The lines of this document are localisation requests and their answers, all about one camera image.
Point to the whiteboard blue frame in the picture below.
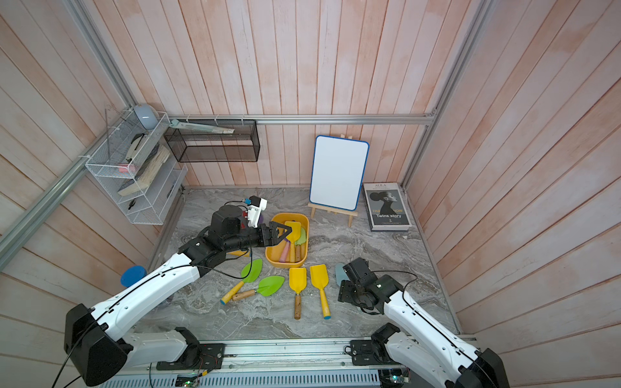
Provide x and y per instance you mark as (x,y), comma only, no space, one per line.
(337,173)

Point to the yellow storage box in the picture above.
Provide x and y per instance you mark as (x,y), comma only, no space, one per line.
(273,253)

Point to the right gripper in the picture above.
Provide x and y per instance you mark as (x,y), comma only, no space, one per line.
(345,293)

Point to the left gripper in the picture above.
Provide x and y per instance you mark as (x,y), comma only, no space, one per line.
(272,234)

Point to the books in wire shelf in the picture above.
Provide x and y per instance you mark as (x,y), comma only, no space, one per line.
(142,177)

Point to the light green ruler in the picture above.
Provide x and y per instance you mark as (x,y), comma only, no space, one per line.
(188,127)

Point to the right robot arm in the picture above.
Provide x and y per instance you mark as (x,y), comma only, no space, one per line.
(413,338)

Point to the black and white book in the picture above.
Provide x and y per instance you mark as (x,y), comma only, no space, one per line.
(385,207)

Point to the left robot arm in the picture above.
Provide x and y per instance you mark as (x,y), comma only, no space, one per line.
(97,341)

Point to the white wire shelf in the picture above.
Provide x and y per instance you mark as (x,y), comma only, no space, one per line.
(141,208)

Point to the light green shovel wooden handle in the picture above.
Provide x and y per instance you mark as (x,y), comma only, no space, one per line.
(298,245)

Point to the yellow scoop blue-tipped handle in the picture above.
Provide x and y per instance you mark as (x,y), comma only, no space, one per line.
(319,279)

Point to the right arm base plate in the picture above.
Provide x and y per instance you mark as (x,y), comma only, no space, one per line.
(365,352)

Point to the yellow scoop wooden handle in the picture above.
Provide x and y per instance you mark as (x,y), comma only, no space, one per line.
(298,282)

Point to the purple shovel pink handle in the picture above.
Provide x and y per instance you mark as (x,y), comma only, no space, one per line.
(284,257)

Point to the wooden easel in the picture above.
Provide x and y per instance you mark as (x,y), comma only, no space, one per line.
(350,214)

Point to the light blue shovel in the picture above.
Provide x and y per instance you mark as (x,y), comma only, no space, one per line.
(340,274)

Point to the blue-lid tube container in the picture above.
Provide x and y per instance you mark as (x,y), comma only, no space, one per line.
(133,275)

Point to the green shovel yellow handle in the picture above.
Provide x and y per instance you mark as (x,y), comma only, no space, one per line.
(248,275)

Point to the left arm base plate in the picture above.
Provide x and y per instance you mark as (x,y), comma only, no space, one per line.
(197,357)

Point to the black mesh basket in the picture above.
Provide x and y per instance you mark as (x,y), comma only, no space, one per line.
(241,147)

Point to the yellow scoop left blue tip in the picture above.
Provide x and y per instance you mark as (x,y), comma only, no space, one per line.
(240,253)

